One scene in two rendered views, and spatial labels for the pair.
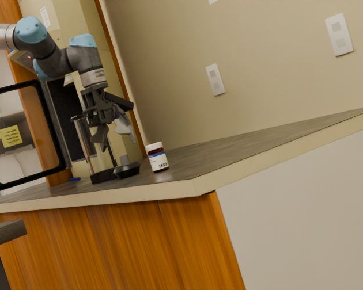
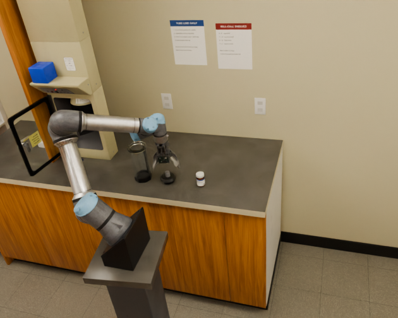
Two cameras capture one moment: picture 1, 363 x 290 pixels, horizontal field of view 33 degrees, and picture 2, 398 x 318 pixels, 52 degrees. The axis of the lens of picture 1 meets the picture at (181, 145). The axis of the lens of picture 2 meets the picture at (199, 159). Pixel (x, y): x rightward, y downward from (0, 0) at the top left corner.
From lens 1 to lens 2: 1.75 m
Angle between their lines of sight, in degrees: 46
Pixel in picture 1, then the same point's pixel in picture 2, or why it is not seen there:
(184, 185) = (258, 213)
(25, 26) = (151, 125)
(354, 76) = (261, 123)
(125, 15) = not seen: hidden behind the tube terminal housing
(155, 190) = (232, 210)
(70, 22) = (91, 70)
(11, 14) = (21, 48)
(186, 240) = (239, 225)
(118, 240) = (175, 217)
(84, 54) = (162, 127)
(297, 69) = (229, 112)
